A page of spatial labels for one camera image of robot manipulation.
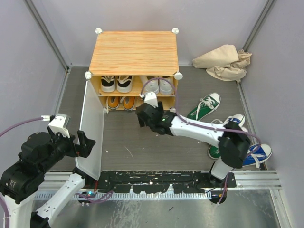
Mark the green sneaker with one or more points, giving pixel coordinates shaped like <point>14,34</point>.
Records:
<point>206,106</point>
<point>213,152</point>

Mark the orange sneaker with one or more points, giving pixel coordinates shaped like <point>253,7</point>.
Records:
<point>128,102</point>
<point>112,103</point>

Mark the white cable tray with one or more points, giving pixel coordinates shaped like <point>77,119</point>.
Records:
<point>170,195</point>

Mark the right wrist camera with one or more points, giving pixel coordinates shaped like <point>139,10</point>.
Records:
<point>150,98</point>

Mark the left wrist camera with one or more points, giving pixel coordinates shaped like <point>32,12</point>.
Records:
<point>59,125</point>

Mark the beige cloth bag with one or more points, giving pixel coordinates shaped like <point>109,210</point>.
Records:
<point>225,63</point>

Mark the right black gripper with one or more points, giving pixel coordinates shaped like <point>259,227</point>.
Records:
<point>160,108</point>

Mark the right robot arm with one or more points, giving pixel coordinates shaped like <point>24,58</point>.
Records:
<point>232,142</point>

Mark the wooden shoe cabinet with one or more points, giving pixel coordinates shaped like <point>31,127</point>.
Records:
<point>135,53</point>

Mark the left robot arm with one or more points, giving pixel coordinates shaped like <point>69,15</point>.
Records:
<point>20,182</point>

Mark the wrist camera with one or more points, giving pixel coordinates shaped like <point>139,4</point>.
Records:
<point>150,98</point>
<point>59,125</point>

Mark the blue sneaker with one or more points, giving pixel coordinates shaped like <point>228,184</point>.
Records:
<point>257,154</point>
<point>239,119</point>

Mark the black white sneaker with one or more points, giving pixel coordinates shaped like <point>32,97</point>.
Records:
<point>108,84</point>
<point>124,84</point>

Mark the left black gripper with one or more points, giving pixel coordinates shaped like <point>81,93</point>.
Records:
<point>86,144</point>

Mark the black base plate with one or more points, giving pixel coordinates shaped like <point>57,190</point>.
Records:
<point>160,181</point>

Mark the white cabinet door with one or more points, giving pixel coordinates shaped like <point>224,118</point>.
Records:
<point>92,124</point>

